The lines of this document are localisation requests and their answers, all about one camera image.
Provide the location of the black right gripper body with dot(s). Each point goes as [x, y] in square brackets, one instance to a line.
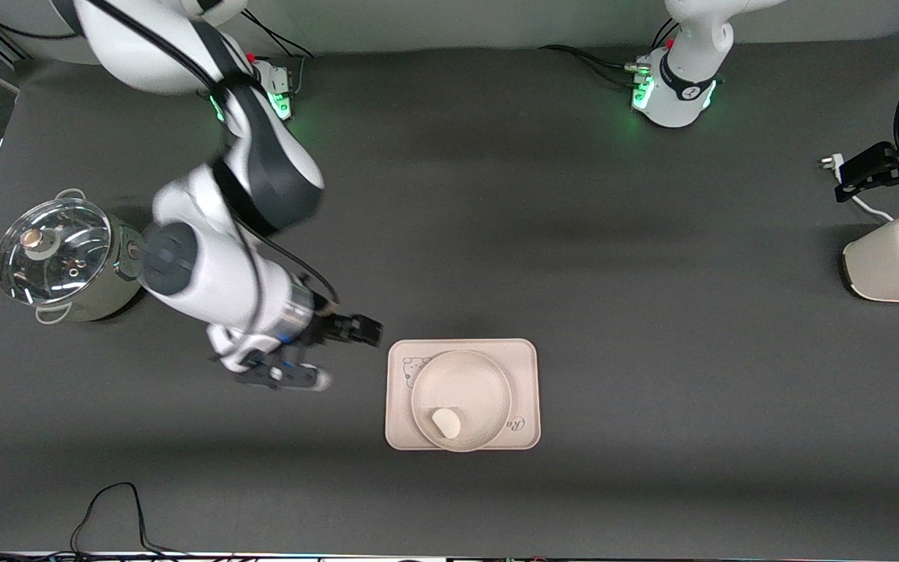
[333, 329]

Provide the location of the white steamed bun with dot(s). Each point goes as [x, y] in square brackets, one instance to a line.
[446, 422]

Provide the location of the round beige plate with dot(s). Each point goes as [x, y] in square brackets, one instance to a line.
[481, 390]

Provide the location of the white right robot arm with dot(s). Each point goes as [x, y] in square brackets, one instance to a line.
[215, 273]

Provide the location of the beige rectangular rabbit tray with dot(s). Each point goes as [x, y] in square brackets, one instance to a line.
[524, 367]

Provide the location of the cream toaster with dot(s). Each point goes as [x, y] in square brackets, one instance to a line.
[886, 265]

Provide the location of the cream electric cooking pot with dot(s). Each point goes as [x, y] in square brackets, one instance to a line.
[106, 300]

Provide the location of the glass pot lid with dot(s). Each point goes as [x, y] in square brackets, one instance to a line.
[44, 257]

